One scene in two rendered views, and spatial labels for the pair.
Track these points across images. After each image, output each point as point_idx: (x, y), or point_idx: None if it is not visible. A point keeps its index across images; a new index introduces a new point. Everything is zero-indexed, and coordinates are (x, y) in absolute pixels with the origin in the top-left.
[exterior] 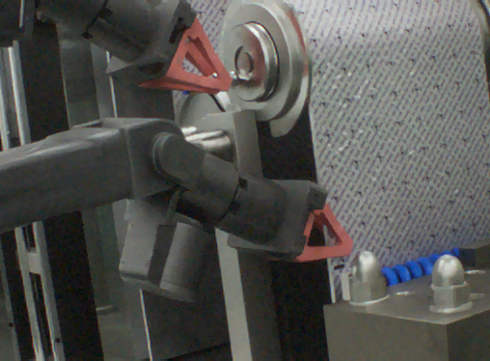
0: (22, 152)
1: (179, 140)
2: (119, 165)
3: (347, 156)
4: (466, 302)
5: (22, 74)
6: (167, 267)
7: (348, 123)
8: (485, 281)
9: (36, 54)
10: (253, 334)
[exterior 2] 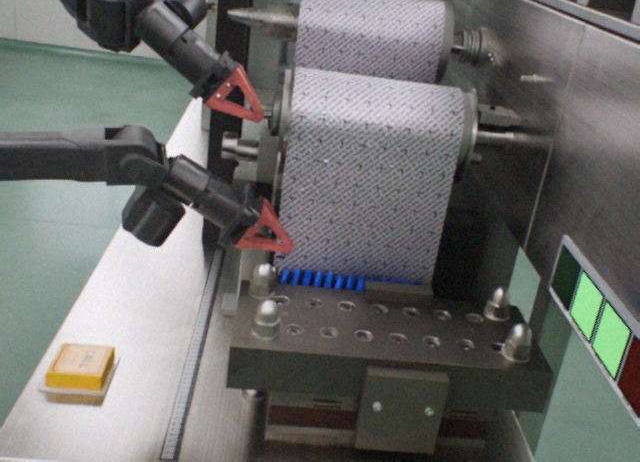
0: (29, 139)
1: (141, 162)
2: (96, 164)
3: (306, 195)
4: (268, 336)
5: (215, 47)
6: (138, 224)
7: (313, 175)
8: (332, 319)
9: (227, 37)
10: (244, 265)
